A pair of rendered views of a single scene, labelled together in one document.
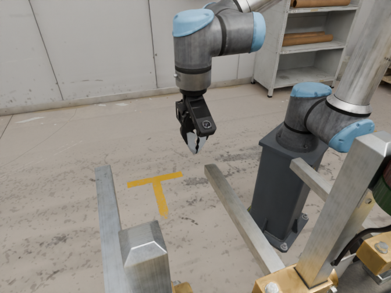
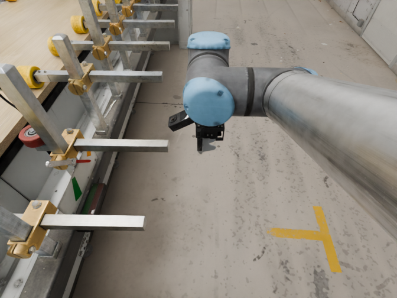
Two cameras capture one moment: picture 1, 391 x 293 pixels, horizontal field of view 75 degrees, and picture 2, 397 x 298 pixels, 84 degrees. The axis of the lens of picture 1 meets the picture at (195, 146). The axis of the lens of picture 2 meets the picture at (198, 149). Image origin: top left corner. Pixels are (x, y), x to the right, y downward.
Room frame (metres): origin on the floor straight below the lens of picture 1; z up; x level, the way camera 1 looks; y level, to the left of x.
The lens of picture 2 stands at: (0.77, -0.44, 1.39)
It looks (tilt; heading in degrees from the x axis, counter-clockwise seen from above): 49 degrees down; 112
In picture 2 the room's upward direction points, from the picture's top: straight up
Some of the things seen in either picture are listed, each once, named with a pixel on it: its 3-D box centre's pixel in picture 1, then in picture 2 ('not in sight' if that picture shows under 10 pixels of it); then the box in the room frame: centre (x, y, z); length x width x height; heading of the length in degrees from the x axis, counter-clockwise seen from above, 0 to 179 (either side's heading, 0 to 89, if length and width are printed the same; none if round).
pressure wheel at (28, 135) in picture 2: not in sight; (41, 142); (0.11, -0.18, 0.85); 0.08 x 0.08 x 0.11
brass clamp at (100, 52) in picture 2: not in sight; (103, 47); (0.02, 0.30, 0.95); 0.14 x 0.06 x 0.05; 111
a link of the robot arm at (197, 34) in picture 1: (194, 40); (208, 63); (0.62, 0.00, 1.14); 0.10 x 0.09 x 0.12; 110
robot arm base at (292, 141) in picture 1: (299, 131); not in sight; (0.97, -0.48, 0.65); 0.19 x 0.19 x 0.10
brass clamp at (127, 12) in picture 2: not in sight; (129, 8); (-0.15, 0.77, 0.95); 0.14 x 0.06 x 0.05; 111
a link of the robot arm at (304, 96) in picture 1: (308, 105); not in sight; (0.96, -0.48, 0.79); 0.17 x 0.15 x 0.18; 20
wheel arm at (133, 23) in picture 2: not in sight; (126, 23); (-0.03, 0.56, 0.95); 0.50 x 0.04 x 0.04; 21
